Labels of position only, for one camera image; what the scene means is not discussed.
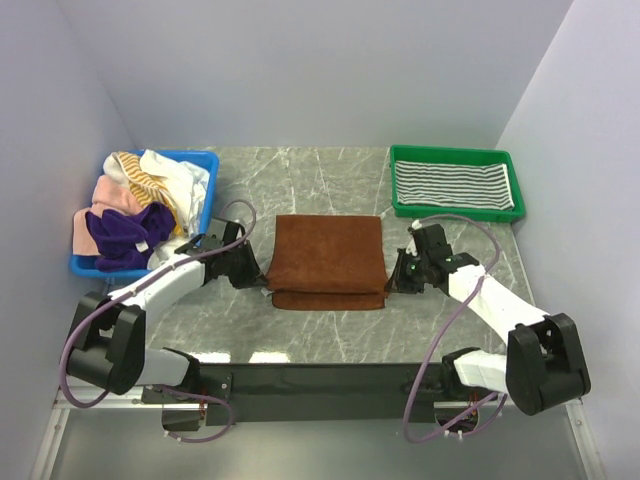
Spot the brown towel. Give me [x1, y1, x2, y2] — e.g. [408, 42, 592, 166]
[266, 215, 388, 311]

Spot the green white striped towel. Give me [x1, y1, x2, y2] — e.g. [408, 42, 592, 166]
[394, 161, 515, 211]

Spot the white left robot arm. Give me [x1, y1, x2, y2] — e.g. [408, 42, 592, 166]
[59, 218, 266, 408]

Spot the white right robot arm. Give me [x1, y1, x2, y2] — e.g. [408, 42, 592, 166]
[385, 220, 591, 416]

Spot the green plastic tray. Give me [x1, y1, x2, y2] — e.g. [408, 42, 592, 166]
[390, 145, 526, 223]

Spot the cream yellow striped towel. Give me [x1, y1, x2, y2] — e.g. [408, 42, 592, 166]
[103, 151, 186, 236]

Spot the purple towel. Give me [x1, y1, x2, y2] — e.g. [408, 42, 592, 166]
[85, 202, 176, 273]

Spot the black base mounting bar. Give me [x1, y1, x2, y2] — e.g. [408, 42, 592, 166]
[141, 363, 490, 423]

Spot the pink towel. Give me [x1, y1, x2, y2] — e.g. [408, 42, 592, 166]
[72, 175, 143, 256]

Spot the blue plastic bin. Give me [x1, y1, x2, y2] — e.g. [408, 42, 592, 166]
[70, 149, 219, 282]

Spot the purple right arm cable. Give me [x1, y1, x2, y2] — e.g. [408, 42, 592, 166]
[402, 213, 507, 444]

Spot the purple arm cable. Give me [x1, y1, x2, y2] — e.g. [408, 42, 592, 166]
[402, 213, 507, 444]
[58, 199, 259, 444]

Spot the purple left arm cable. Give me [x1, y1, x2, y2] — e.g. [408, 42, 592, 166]
[58, 199, 259, 444]

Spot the aluminium frame rail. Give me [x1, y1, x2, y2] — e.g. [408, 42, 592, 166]
[29, 289, 606, 480]

